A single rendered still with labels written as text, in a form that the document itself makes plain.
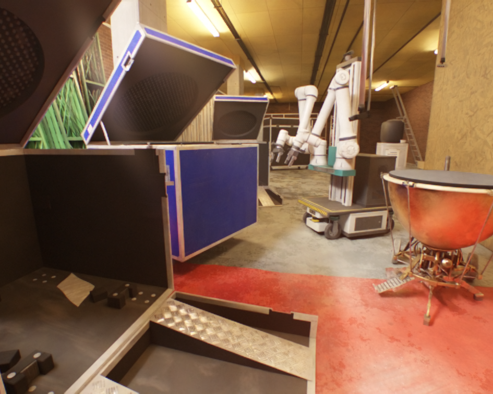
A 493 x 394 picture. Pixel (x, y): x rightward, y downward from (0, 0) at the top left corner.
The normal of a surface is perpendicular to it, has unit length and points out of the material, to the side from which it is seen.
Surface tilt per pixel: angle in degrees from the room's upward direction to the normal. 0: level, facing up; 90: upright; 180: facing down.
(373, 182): 90
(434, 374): 0
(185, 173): 90
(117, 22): 90
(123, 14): 90
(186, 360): 2
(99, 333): 0
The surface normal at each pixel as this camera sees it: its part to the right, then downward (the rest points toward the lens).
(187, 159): 0.84, 0.11
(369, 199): 0.26, 0.21
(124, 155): -0.25, 0.21
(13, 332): 0.00, -0.98
